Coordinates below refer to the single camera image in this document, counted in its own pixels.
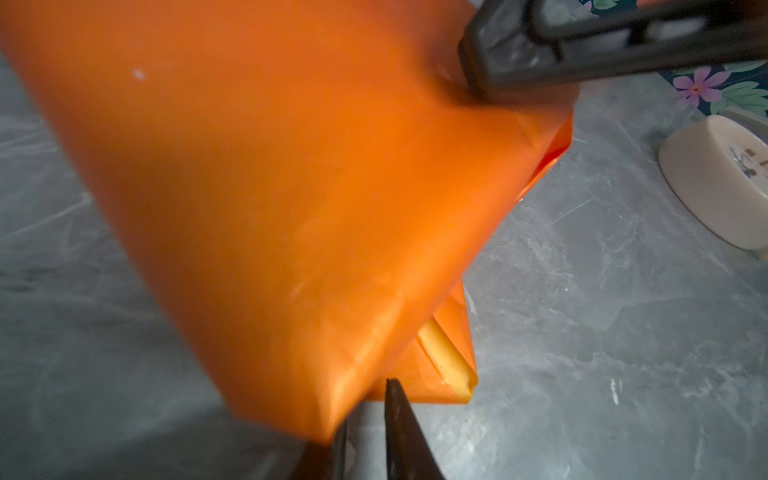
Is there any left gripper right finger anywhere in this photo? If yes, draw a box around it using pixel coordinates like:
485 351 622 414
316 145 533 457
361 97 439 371
384 378 445 480

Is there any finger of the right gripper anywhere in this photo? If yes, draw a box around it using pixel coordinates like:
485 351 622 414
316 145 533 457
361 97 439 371
458 1 767 99

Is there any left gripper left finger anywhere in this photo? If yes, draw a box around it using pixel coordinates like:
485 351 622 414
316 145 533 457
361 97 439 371
290 421 347 480

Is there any white round clock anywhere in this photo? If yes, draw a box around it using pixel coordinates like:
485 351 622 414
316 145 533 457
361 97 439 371
658 115 767 252

